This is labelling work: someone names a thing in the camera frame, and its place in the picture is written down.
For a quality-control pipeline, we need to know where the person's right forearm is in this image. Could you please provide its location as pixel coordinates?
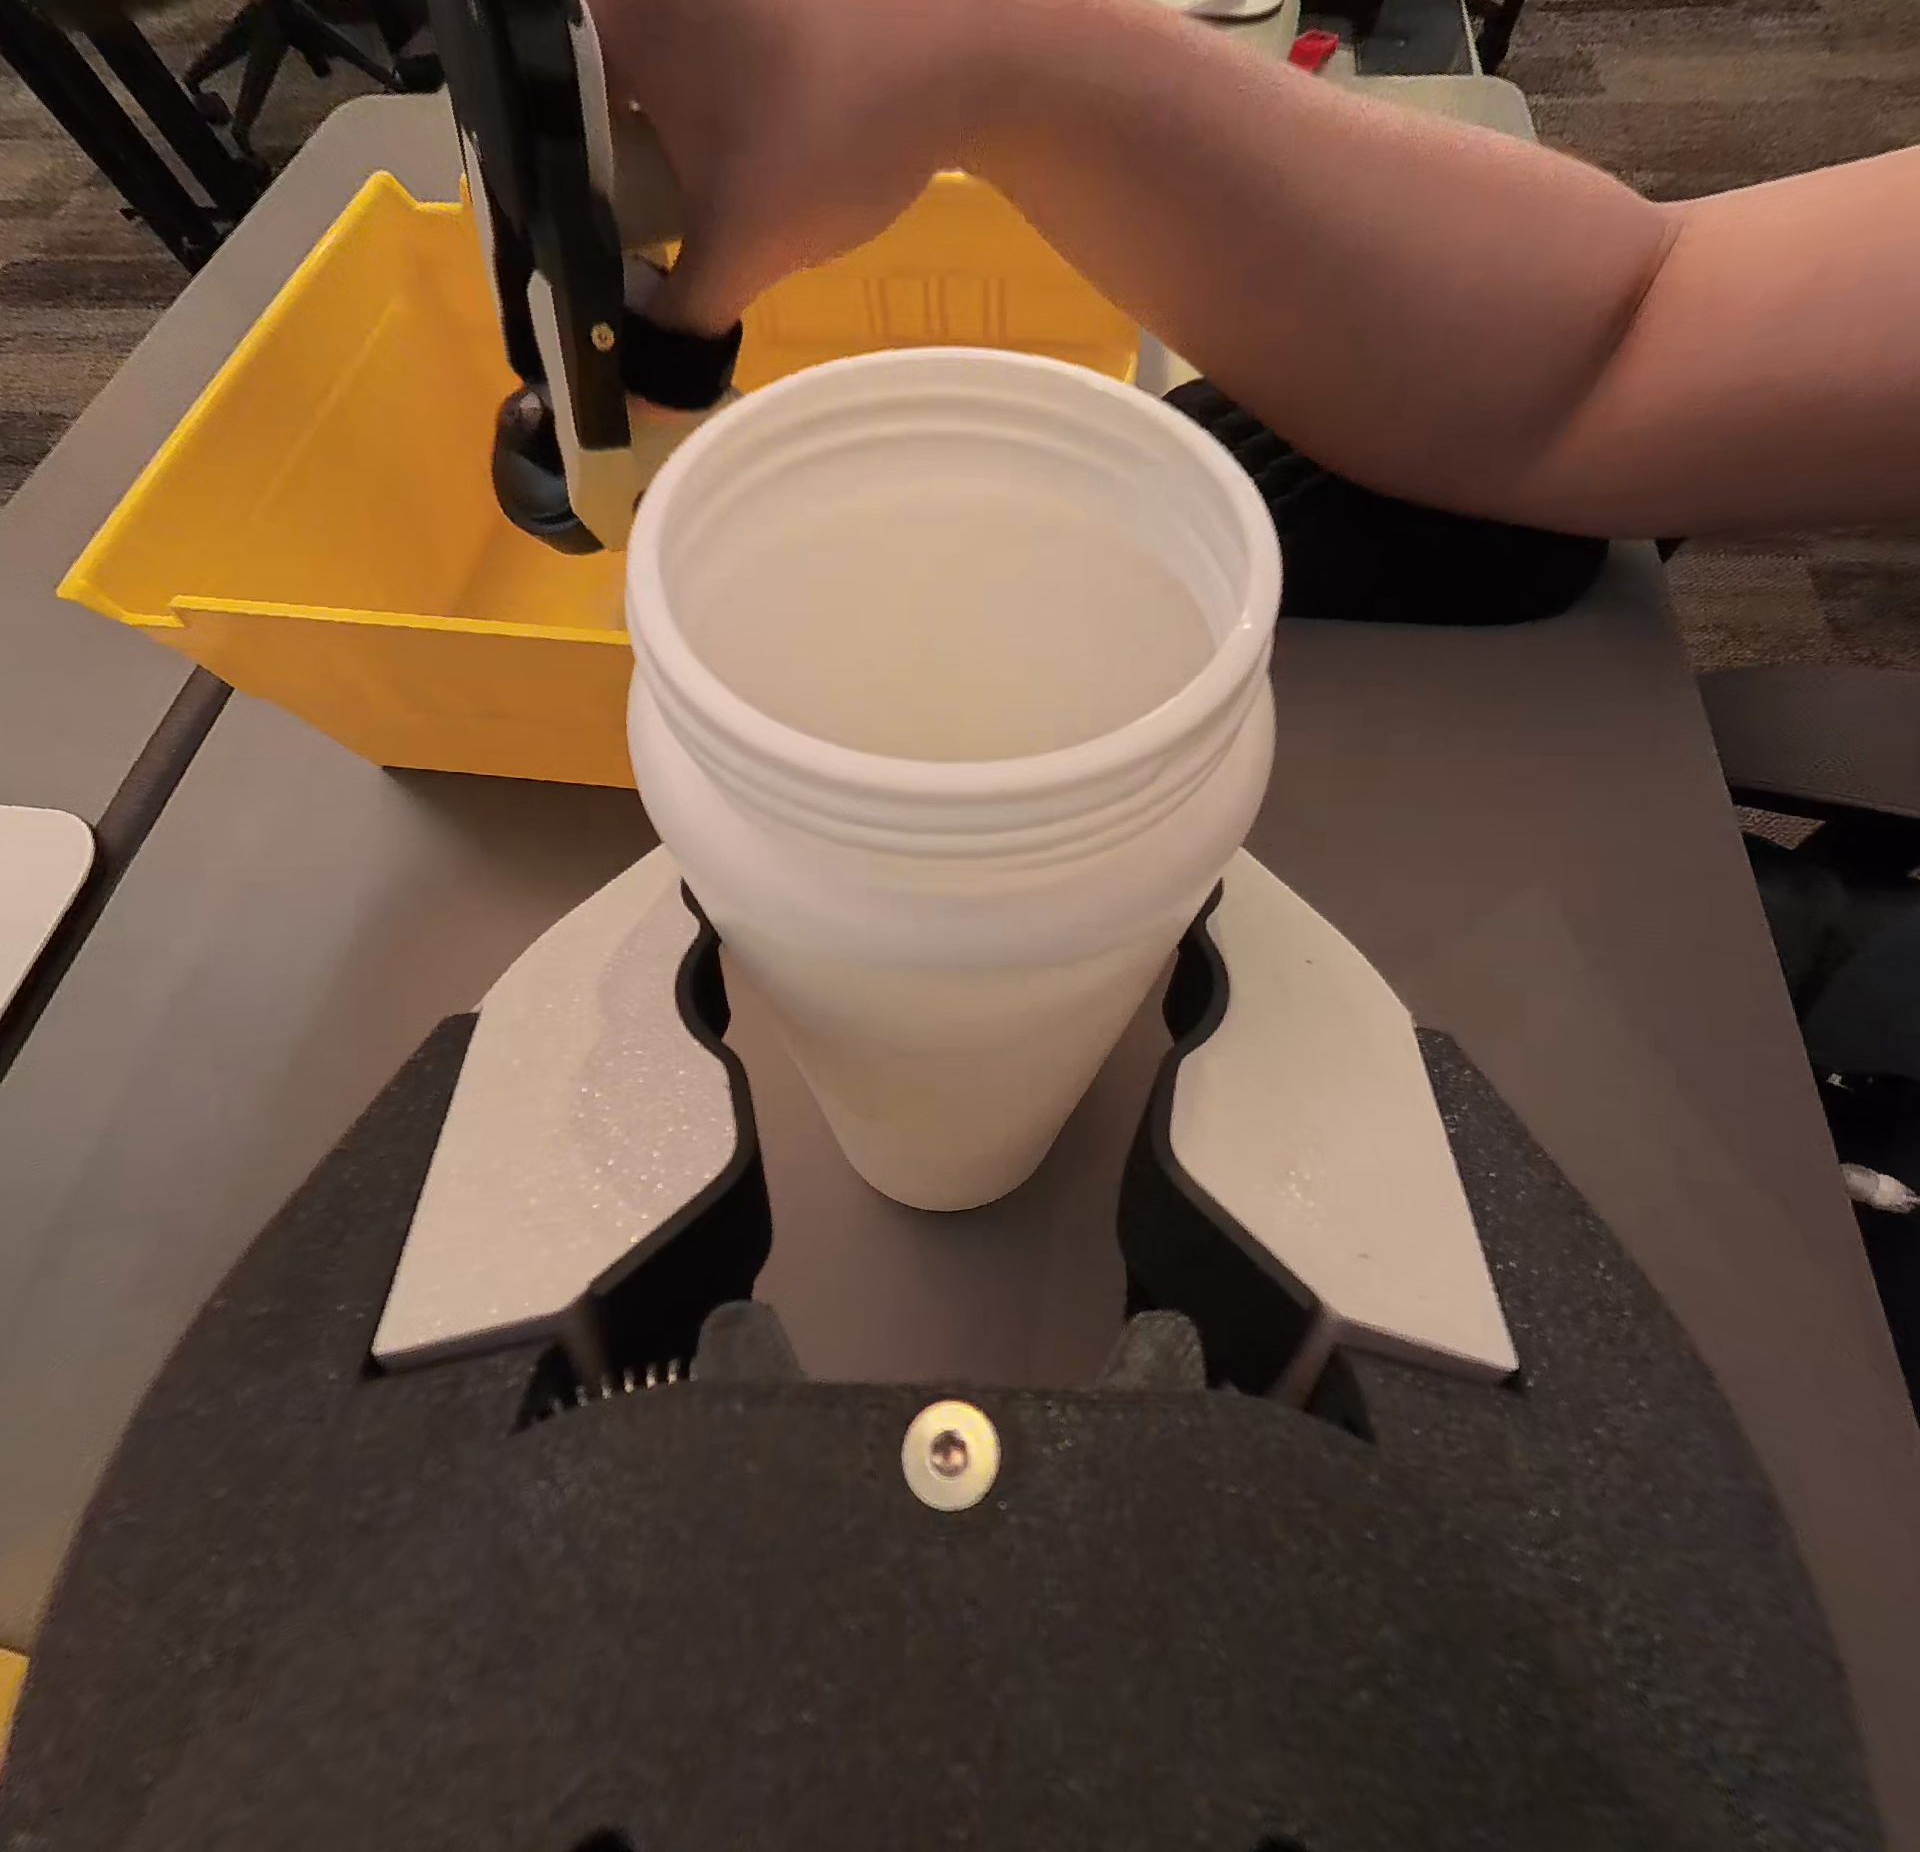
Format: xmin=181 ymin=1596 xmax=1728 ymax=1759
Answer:
xmin=1006 ymin=0 xmax=1920 ymax=540

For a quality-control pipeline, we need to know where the grey chair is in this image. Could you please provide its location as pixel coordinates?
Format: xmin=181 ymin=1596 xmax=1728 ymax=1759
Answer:
xmin=1695 ymin=660 xmax=1920 ymax=829

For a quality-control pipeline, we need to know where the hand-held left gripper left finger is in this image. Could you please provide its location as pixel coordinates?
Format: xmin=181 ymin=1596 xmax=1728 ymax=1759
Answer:
xmin=371 ymin=848 xmax=776 ymax=1372

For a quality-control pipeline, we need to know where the black textured pad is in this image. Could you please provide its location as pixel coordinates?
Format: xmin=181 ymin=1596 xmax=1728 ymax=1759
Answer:
xmin=1156 ymin=376 xmax=1614 ymax=629

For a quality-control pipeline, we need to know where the white plastic bottle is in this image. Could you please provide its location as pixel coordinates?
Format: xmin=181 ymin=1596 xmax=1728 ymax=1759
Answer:
xmin=626 ymin=345 xmax=1286 ymax=1215

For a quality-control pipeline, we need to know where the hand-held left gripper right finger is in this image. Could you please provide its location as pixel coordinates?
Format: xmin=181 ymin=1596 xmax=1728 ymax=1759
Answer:
xmin=1119 ymin=848 xmax=1524 ymax=1396

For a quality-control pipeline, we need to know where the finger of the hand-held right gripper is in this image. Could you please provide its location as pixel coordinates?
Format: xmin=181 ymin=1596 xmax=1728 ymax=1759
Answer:
xmin=553 ymin=301 xmax=651 ymax=556

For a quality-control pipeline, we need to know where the yellow plastic bin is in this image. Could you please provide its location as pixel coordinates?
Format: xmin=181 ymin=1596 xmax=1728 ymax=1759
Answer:
xmin=62 ymin=168 xmax=1148 ymax=789

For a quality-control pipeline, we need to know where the person's right hand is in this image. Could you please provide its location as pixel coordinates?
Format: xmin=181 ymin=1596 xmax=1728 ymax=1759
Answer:
xmin=581 ymin=0 xmax=1111 ymax=340

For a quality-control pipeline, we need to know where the black metal stand leg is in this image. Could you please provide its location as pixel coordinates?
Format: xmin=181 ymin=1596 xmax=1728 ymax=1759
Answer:
xmin=0 ymin=0 xmax=236 ymax=269

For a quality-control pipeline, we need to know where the black office chair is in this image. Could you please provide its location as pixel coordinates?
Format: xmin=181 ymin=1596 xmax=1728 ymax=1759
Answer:
xmin=187 ymin=0 xmax=436 ymax=142

